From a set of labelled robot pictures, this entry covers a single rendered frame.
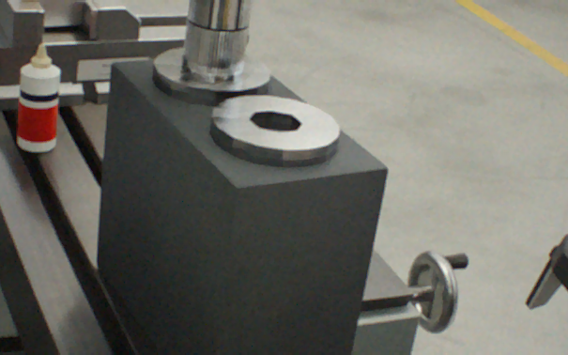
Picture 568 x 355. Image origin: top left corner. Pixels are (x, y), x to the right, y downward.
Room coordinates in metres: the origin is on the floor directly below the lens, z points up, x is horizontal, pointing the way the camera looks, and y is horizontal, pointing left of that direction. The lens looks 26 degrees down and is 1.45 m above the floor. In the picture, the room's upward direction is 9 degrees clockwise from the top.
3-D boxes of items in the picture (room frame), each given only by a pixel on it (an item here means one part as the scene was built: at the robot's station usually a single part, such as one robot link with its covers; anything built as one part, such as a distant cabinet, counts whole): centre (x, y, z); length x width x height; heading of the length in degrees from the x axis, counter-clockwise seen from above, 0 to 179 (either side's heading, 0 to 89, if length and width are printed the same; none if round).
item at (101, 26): (1.26, 0.23, 1.02); 0.12 x 0.06 x 0.04; 28
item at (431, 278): (1.38, -0.21, 0.63); 0.16 x 0.12 x 0.12; 117
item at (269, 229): (0.79, 0.03, 1.03); 0.22 x 0.12 x 0.20; 33
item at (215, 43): (0.83, 0.06, 1.16); 0.05 x 0.05 x 0.06
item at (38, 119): (1.06, 0.25, 0.99); 0.04 x 0.04 x 0.11
